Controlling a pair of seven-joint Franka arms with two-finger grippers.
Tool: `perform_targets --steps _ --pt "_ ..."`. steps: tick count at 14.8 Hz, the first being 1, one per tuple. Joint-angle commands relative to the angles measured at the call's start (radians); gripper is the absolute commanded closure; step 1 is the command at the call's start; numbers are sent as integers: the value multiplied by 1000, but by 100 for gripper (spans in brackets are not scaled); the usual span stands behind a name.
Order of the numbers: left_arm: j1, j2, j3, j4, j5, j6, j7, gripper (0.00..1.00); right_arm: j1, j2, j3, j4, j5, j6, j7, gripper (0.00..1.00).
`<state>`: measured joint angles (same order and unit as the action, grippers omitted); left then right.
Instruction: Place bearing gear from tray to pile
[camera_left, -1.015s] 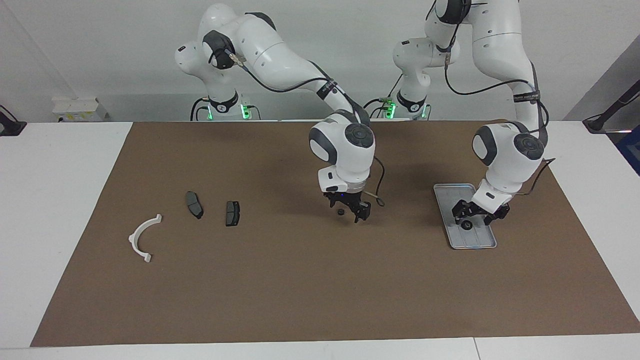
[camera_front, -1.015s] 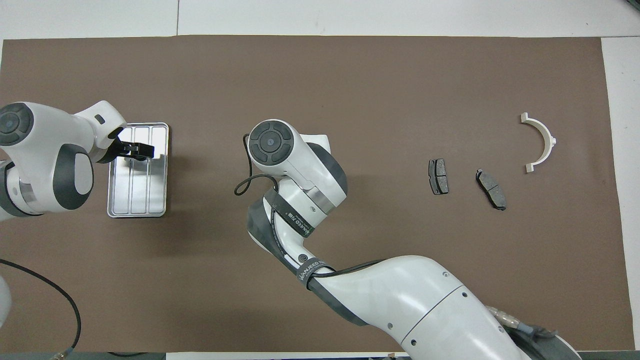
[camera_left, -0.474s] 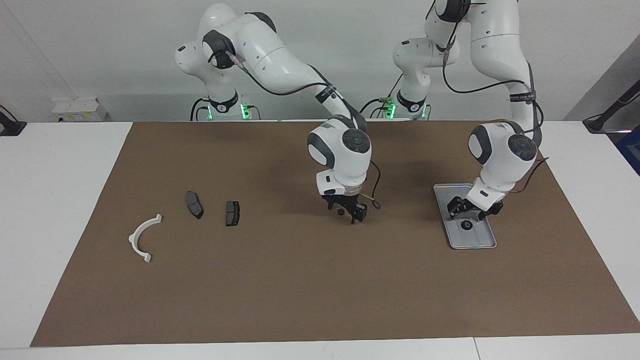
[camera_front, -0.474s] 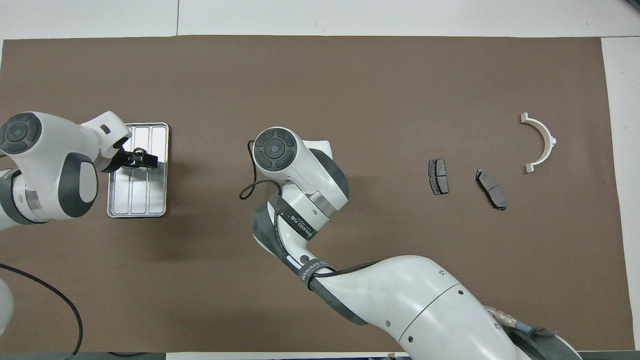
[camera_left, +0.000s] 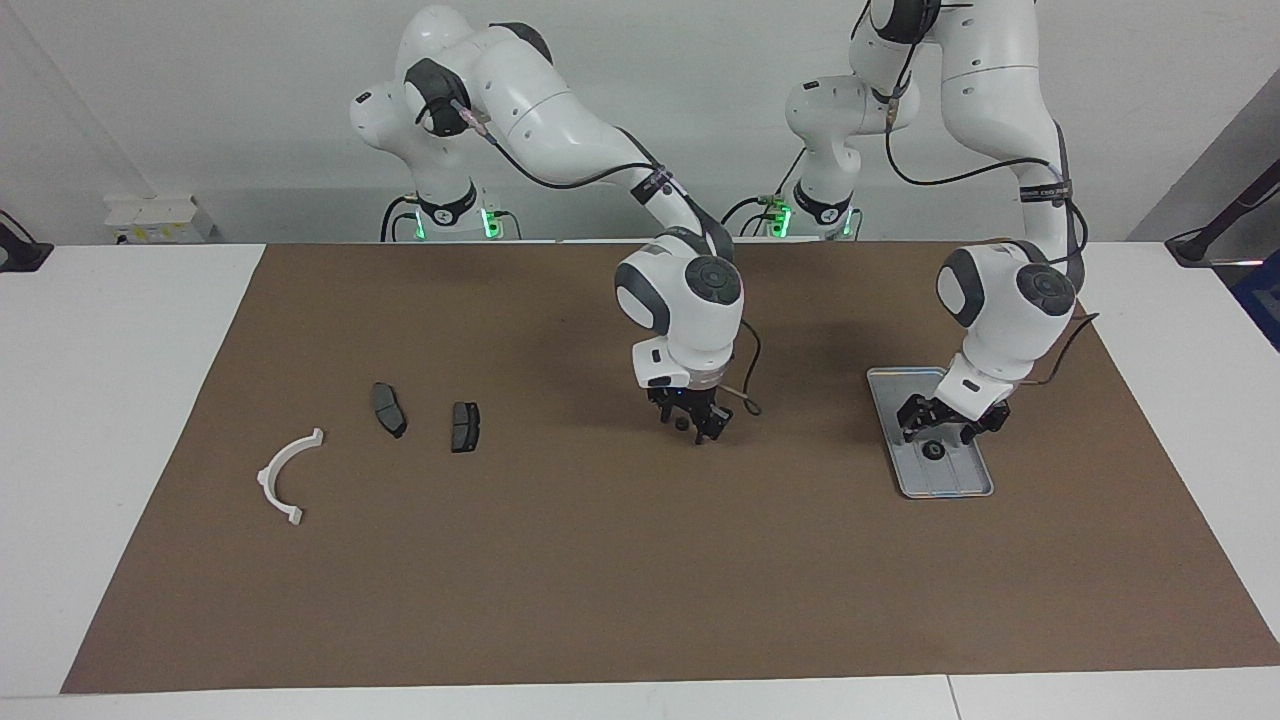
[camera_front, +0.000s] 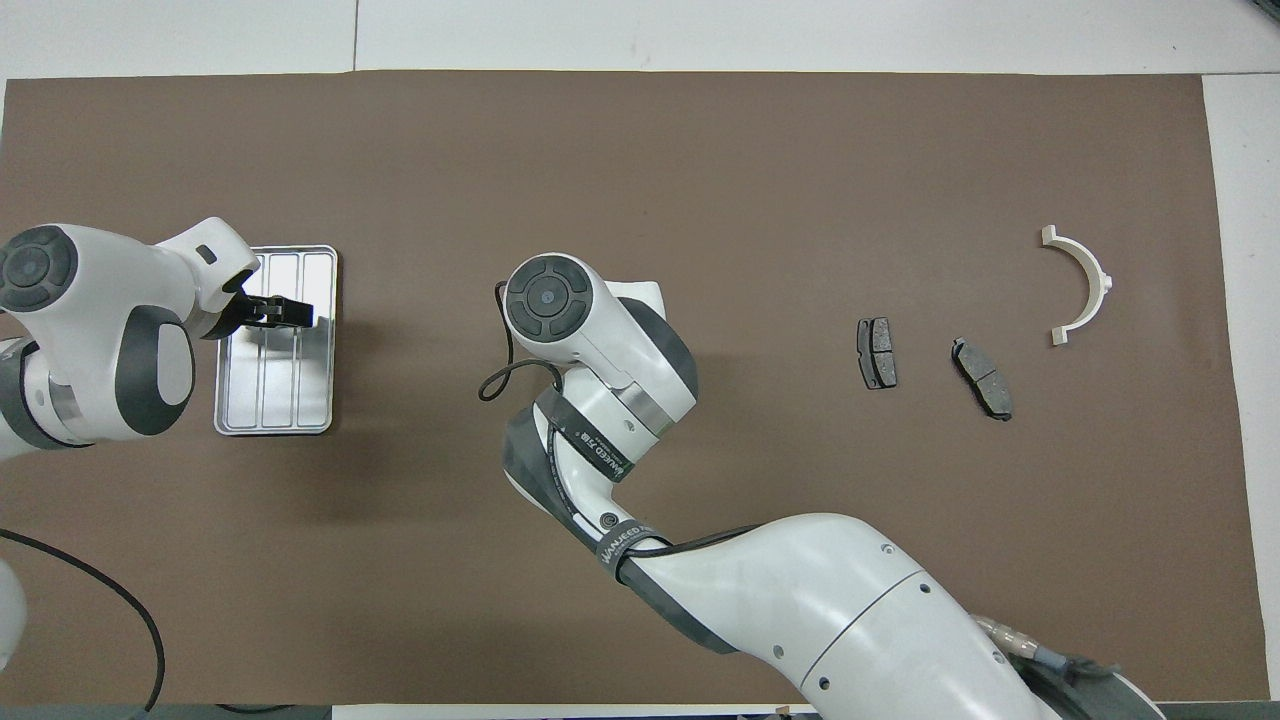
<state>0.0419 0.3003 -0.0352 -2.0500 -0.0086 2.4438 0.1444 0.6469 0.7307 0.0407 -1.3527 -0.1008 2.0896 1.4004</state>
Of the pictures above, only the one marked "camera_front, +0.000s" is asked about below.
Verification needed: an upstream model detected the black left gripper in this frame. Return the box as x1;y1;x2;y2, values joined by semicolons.
207;272;316;339

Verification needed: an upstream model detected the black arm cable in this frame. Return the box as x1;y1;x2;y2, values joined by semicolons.
478;280;766;561
0;528;166;713

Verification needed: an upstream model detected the white semicircular bracket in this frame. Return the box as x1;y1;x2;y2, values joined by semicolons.
1041;225;1113;348

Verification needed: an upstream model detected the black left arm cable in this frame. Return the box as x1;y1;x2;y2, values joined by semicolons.
0;528;166;713

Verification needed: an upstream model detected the short grey brake pad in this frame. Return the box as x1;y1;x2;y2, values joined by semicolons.
857;317;898;391

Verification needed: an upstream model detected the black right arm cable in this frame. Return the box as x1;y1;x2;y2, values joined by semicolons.
478;280;766;561

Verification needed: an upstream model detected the brown table mat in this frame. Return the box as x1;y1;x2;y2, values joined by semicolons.
0;70;1271;706

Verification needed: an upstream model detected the long grey brake pad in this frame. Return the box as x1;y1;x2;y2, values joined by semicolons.
950;337;1014;422

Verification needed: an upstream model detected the silver metal tray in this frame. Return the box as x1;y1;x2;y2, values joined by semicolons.
213;245;340;437

